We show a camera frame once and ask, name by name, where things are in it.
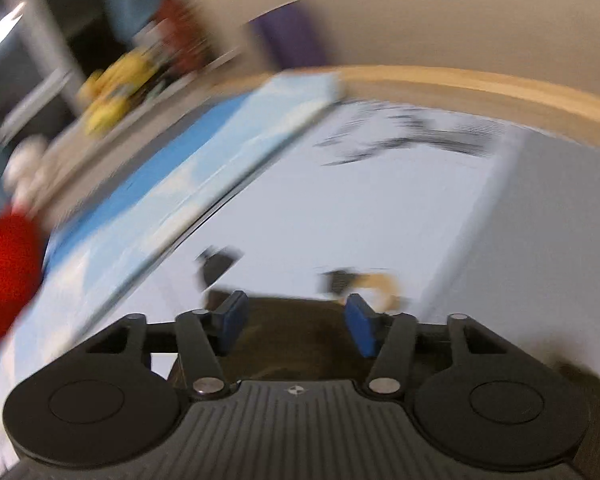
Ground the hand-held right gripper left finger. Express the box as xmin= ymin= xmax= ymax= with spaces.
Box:
xmin=77 ymin=290 xmax=251 ymax=402

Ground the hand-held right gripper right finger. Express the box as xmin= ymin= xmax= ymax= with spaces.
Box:
xmin=344 ymin=293 xmax=512 ymax=397

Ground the light blue patterned sheet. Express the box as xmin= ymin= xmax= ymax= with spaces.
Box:
xmin=0 ymin=72 xmax=344 ymax=378

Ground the red fleece blanket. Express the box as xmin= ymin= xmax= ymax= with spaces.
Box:
xmin=0 ymin=212 xmax=49 ymax=372

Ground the white window sill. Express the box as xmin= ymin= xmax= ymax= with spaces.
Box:
xmin=0 ymin=50 xmax=242 ymax=171

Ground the white plush toy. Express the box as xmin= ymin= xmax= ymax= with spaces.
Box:
xmin=2 ymin=136 xmax=49 ymax=202

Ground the yellow bear plush toy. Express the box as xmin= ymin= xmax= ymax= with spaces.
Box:
xmin=77 ymin=52 xmax=157 ymax=107

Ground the purple mat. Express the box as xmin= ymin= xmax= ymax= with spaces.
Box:
xmin=250 ymin=2 xmax=327 ymax=70

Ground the dark red cushion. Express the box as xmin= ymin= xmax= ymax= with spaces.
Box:
xmin=159 ymin=0 xmax=217 ymax=72

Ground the window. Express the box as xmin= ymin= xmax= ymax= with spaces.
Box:
xmin=0 ymin=0 xmax=112 ymax=137

